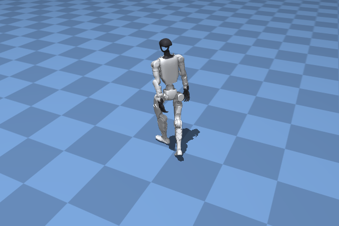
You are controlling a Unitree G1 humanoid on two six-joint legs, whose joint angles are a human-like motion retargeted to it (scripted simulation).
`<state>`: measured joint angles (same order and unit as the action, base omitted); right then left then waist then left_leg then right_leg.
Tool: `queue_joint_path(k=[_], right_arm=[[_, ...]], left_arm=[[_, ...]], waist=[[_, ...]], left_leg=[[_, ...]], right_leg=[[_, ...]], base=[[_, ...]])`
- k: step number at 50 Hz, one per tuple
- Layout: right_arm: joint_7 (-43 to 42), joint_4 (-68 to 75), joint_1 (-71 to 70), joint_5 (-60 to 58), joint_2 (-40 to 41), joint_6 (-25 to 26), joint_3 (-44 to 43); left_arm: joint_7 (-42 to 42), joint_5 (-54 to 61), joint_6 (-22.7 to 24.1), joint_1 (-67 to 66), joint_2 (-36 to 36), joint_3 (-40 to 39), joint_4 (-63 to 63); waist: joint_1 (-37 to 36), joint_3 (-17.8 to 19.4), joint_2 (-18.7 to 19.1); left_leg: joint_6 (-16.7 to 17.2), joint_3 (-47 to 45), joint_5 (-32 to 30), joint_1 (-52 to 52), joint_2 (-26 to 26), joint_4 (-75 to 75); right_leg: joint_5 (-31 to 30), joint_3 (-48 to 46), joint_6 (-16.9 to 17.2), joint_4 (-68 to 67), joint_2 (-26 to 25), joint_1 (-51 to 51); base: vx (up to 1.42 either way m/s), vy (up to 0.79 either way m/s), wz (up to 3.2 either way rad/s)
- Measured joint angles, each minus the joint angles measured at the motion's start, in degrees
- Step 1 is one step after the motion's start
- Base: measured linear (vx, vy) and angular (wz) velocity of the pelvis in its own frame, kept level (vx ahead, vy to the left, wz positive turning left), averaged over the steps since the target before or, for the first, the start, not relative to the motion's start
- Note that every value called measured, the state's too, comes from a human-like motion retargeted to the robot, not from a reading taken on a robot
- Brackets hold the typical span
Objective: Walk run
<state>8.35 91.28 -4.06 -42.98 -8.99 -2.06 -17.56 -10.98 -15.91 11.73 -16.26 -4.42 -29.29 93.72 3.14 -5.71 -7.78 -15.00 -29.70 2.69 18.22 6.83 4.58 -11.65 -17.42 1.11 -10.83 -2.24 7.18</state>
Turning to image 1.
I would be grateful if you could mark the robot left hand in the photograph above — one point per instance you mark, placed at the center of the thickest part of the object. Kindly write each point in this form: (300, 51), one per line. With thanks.
(161, 106)

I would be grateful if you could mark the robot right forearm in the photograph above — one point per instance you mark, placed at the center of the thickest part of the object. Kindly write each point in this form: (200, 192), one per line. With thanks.
(184, 81)

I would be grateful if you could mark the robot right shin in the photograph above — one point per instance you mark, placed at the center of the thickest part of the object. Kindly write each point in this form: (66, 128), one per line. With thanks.
(178, 136)

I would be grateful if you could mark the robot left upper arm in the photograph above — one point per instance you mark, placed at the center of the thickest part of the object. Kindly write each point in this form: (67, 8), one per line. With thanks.
(154, 65)

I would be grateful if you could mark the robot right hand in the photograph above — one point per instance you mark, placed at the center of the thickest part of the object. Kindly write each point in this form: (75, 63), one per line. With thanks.
(186, 94)

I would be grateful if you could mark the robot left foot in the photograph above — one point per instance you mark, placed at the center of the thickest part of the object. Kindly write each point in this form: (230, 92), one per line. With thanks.
(160, 138)

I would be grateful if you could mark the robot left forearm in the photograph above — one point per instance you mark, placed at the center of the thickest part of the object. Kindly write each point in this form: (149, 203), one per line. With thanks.
(158, 90)

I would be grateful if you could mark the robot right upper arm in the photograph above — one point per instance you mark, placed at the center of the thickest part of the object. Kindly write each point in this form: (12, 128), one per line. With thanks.
(181, 65)

